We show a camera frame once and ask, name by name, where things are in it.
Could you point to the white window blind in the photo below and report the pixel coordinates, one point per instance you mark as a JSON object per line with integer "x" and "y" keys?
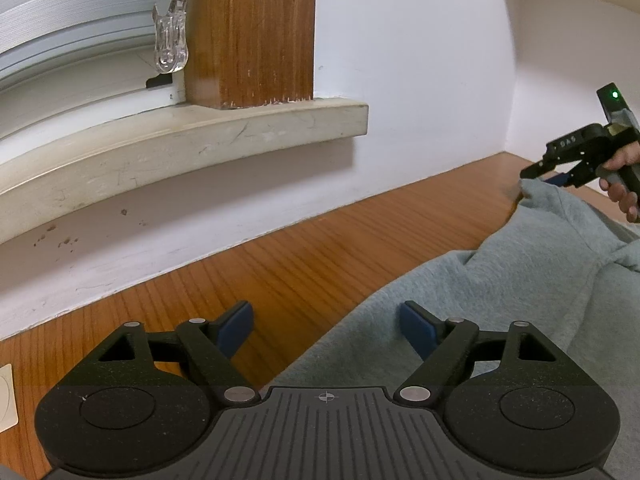
{"x": 75, "y": 20}

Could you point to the white square plastic cover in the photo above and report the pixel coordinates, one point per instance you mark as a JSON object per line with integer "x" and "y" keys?
{"x": 7, "y": 400}

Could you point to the grey sweatshirt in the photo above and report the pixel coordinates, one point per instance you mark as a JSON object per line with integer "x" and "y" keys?
{"x": 500, "y": 300}

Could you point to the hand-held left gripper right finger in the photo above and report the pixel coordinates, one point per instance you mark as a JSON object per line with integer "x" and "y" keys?
{"x": 417, "y": 330}

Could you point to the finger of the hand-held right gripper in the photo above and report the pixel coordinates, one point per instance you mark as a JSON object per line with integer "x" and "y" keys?
{"x": 542, "y": 167}
{"x": 557, "y": 180}

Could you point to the person's right hand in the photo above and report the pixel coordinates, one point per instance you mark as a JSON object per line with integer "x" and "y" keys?
{"x": 629, "y": 157}

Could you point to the beige window sill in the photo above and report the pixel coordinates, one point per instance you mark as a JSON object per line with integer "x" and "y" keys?
{"x": 175, "y": 150}

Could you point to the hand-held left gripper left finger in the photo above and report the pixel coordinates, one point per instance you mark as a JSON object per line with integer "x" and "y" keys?
{"x": 235, "y": 330}

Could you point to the wooden window frame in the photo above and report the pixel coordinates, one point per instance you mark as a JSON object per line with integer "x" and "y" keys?
{"x": 250, "y": 35}

